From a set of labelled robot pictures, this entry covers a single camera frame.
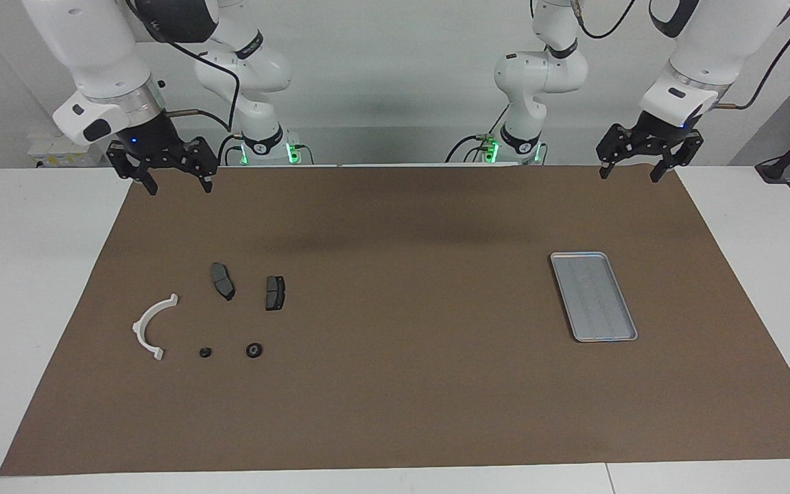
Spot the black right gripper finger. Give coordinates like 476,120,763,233
106,141,159,196
182,137,220,193

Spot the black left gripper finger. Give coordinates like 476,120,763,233
650,130,704,183
596,123,636,180

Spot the silver metal tray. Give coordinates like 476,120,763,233
550,252,638,343

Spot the white power strip box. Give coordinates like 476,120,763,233
28,134,111,169

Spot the long grey brake pad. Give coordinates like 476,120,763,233
211,262,236,302

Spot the short grey brake pad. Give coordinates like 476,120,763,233
265,275,287,311

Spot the brown table mat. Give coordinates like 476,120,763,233
0,165,790,476

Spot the black base cable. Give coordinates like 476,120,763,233
217,132,245,165
445,103,509,163

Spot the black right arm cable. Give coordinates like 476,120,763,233
128,0,241,134

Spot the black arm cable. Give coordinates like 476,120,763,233
128,0,241,134
570,0,790,110

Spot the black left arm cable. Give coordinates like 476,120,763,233
570,0,790,110

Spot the white semicircular bracket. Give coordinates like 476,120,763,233
132,294,180,362

